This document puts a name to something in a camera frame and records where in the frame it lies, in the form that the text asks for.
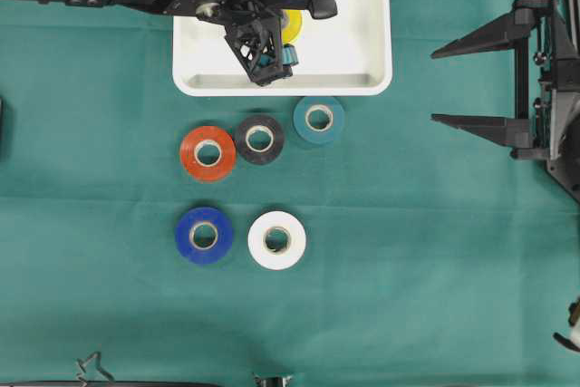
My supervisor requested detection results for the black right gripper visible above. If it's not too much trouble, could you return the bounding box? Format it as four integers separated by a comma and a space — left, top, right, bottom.
430, 0, 580, 166

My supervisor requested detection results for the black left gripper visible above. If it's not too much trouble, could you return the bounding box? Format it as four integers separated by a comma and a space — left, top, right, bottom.
194, 0, 298, 86

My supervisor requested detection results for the yellow tape roll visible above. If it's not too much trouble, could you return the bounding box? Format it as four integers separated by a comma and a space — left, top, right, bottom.
281, 9, 303, 44

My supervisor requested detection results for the black tape roll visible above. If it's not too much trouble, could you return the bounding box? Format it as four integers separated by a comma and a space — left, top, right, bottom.
234, 114, 285, 165

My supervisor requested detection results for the white plastic tray case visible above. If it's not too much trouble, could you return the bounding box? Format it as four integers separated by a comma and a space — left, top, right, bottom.
172, 0, 392, 97

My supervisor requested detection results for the green tape roll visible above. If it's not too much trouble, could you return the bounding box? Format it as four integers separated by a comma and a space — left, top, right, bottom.
293, 96, 345, 145

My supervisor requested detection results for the red tape roll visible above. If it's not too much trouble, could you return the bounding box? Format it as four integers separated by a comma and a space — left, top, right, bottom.
179, 126, 237, 183

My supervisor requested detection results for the blue tape roll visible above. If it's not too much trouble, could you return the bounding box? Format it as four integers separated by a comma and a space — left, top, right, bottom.
175, 207, 234, 266

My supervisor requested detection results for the white tape roll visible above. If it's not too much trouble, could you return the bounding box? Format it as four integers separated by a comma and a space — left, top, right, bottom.
247, 211, 307, 271

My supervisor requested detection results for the white black object right edge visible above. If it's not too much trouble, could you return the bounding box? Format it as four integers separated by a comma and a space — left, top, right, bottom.
553, 299, 580, 353

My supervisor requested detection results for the green table cloth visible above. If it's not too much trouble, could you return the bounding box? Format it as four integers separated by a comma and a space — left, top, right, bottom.
1, 0, 579, 386

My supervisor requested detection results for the metal clamp bottom centre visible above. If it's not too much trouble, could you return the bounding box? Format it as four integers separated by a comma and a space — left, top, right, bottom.
253, 373, 294, 387

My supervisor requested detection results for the metal wire clip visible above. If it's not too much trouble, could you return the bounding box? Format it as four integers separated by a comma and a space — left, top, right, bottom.
75, 351, 115, 386

